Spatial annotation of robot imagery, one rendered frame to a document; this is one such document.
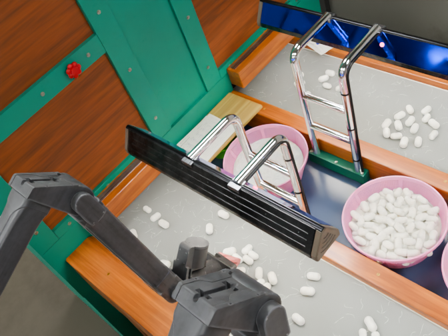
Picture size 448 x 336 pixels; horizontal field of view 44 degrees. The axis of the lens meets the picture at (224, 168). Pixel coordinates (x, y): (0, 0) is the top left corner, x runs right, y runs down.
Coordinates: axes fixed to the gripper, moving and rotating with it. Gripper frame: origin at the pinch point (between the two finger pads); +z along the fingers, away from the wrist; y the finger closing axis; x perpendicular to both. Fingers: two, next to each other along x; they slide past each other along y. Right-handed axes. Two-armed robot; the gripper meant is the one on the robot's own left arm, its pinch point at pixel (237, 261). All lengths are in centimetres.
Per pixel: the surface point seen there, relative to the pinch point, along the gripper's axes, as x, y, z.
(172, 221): 2.9, 29.2, 3.4
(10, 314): 98, 122, 8
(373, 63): -52, 11, 63
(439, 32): -64, 34, 166
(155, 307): 15.9, 11.2, -15.8
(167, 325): 16.9, 4.5, -17.1
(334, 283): -3.7, -23.1, 10.3
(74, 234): 12, 48, -18
